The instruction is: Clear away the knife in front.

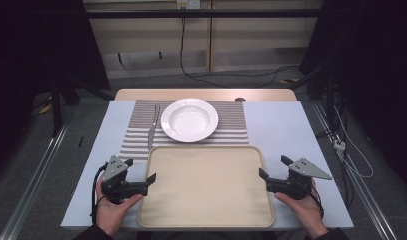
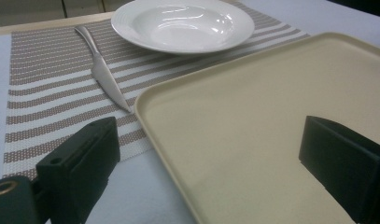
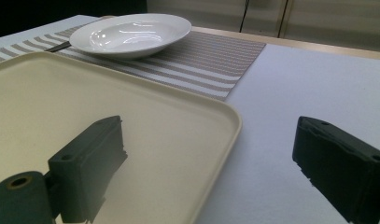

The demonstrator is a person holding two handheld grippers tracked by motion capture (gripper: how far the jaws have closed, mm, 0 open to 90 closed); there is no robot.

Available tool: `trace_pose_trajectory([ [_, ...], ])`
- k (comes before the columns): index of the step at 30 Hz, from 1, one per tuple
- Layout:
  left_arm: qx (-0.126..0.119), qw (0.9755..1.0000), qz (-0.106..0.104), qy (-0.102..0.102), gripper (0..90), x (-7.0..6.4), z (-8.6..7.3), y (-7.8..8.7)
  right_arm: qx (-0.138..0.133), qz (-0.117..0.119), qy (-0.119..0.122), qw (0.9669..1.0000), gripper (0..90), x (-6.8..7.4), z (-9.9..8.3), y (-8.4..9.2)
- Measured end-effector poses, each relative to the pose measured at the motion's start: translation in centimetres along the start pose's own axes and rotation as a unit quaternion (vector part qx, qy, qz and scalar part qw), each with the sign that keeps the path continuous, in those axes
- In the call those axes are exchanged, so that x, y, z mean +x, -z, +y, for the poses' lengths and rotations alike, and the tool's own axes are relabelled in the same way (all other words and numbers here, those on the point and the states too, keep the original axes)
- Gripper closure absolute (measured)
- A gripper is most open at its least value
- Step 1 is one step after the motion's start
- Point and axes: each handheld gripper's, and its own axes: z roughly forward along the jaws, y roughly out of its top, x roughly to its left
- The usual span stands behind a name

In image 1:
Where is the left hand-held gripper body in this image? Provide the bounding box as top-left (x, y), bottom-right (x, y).
top-left (100, 155), bottom-right (149, 205)

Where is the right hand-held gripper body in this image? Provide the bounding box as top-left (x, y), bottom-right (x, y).
top-left (266, 157), bottom-right (333, 201)

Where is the person's right hand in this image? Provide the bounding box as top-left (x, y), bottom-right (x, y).
top-left (274, 178), bottom-right (329, 239)

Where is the person's left hand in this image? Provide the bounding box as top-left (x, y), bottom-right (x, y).
top-left (95, 178), bottom-right (144, 237)

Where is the light blue table cover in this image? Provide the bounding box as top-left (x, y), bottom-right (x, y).
top-left (60, 100), bottom-right (355, 230)

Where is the silver metal fork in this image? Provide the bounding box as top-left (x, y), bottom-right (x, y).
top-left (147, 103), bottom-right (162, 152)

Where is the beige plastic tray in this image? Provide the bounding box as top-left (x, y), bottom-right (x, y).
top-left (137, 145), bottom-right (276, 229)

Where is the striped grey placemat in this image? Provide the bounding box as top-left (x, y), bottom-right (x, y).
top-left (117, 99), bottom-right (250, 162)

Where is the white deep plate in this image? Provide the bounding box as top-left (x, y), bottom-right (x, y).
top-left (160, 97), bottom-right (220, 144)

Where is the black metal stand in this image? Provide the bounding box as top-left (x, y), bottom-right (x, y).
top-left (49, 74), bottom-right (114, 138)

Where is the black curtain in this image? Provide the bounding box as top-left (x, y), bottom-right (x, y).
top-left (298, 0), bottom-right (407, 193)
top-left (0, 0), bottom-right (111, 181)

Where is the black horizontal bar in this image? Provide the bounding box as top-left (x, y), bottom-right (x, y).
top-left (84, 8), bottom-right (325, 20)

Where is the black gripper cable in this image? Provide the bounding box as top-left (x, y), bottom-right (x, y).
top-left (309, 187), bottom-right (325, 219)
top-left (90, 162), bottom-right (109, 225)

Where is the white cable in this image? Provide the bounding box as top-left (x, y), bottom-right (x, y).
top-left (333, 105), bottom-right (375, 179)

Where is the metal floor rail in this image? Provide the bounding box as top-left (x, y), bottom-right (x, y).
top-left (0, 117), bottom-right (75, 240)
top-left (310, 99), bottom-right (399, 240)

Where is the long black floor cable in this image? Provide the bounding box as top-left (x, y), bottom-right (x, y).
top-left (179, 16), bottom-right (300, 90)

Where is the white wall socket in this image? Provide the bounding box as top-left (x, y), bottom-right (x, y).
top-left (176, 0), bottom-right (202, 10)

